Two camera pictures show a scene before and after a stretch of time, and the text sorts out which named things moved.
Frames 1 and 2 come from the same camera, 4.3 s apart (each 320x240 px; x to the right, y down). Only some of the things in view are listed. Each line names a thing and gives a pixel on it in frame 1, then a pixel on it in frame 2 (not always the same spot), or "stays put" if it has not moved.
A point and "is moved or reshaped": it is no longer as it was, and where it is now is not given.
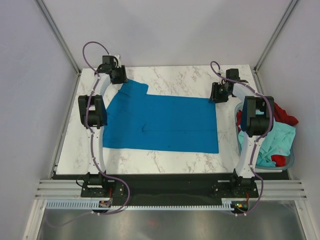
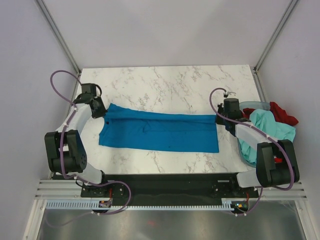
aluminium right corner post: (291, 4) stays put
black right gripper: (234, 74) to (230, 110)
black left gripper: (123, 78) to (102, 111)
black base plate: (184, 187) stays put
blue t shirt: (169, 123) is moved or reshaped
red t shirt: (280, 116) stays put
